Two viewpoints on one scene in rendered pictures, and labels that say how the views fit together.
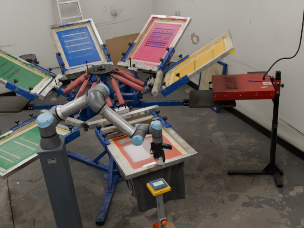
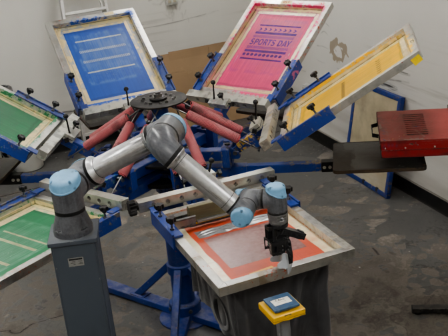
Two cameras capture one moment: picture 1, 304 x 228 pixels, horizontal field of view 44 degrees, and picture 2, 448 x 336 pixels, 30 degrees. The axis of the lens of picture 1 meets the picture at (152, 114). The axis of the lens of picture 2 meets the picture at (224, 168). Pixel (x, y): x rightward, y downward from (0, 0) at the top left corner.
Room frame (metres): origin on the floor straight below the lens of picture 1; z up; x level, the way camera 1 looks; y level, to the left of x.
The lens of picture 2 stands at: (-0.48, 0.13, 2.54)
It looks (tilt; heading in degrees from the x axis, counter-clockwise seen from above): 22 degrees down; 0
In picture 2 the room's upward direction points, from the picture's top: 6 degrees counter-clockwise
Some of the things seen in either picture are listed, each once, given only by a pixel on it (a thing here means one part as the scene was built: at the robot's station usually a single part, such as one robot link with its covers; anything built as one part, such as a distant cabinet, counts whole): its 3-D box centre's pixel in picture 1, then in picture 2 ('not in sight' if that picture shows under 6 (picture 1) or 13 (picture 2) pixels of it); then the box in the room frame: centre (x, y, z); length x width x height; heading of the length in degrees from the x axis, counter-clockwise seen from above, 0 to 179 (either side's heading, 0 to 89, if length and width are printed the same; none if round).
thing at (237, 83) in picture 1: (243, 86); (439, 131); (3.47, -0.93, 1.06); 0.61 x 0.46 x 0.12; 81
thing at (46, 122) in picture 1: (46, 123); (67, 190); (2.42, 0.75, 1.37); 0.13 x 0.12 x 0.14; 165
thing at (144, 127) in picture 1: (142, 130); (249, 200); (2.36, 0.08, 1.28); 0.11 x 0.11 x 0.08; 75
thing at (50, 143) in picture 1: (49, 138); (71, 219); (2.41, 0.75, 1.25); 0.15 x 0.15 x 0.10
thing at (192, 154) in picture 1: (143, 142); (247, 233); (2.70, 0.09, 0.97); 0.79 x 0.58 x 0.04; 21
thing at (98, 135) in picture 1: (102, 138); (167, 228); (2.83, 0.44, 0.98); 0.30 x 0.05 x 0.07; 21
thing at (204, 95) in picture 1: (168, 102); (293, 165); (3.58, -0.19, 0.91); 1.34 x 0.40 x 0.08; 81
